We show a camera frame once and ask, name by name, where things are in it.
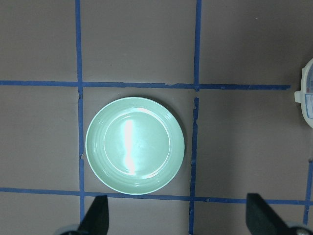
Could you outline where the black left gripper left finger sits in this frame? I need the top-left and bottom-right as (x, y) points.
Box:
(78, 195), (109, 235)

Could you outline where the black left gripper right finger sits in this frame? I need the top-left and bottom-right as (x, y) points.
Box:
(246, 193), (294, 235)

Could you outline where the white rice cooker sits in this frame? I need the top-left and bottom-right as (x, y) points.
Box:
(294, 59), (313, 128)

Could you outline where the green plate left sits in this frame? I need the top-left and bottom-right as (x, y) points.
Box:
(85, 97), (185, 195)

